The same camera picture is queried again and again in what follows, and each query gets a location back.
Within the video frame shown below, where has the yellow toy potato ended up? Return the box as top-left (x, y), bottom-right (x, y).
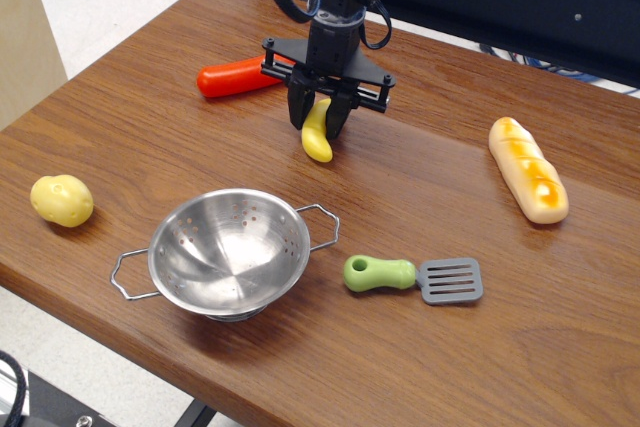
top-left (30, 175), bottom-right (94, 228)

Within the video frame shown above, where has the black base with screw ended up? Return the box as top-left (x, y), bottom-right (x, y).
top-left (20, 372), bottom-right (113, 427)

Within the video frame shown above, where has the steel colander with handles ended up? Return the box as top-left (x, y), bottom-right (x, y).
top-left (141, 188), bottom-right (340, 322)

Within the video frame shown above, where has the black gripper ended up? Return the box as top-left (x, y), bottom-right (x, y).
top-left (262, 19), bottom-right (396, 140)

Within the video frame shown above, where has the red toy sausage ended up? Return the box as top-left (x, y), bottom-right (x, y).
top-left (196, 56), bottom-right (284, 98)

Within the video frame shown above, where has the toy bread loaf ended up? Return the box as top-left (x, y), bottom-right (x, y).
top-left (489, 117), bottom-right (569, 225)

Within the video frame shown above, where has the black metal frame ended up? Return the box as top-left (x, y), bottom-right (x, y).
top-left (244, 0), bottom-right (640, 91)

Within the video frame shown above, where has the light wooden panel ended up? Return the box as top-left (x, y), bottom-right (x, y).
top-left (1, 0), bottom-right (67, 128)

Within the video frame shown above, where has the yellow toy banana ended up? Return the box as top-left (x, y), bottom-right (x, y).
top-left (301, 99), bottom-right (333, 163)

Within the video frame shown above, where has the black braided cable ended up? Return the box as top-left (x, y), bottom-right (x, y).
top-left (0, 349), bottom-right (29, 427)

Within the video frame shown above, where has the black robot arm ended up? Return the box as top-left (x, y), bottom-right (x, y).
top-left (261, 0), bottom-right (396, 140)

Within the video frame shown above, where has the green handled grey spatula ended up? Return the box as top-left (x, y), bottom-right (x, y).
top-left (343, 255), bottom-right (484, 306)

